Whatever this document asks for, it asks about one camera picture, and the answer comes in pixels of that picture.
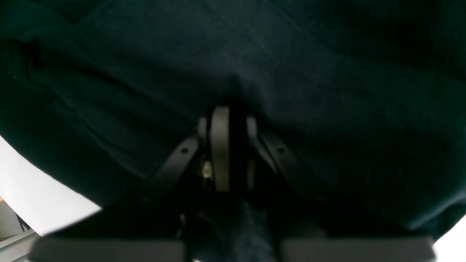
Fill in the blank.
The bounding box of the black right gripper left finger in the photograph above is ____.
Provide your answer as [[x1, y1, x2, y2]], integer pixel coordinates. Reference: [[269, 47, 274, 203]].
[[29, 107, 231, 262]]

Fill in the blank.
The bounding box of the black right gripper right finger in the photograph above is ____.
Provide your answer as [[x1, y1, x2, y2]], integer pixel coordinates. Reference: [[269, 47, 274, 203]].
[[246, 116, 436, 262]]

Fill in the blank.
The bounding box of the black t-shirt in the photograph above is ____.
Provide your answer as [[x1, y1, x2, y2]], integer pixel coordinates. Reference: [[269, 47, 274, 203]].
[[0, 0, 466, 262]]

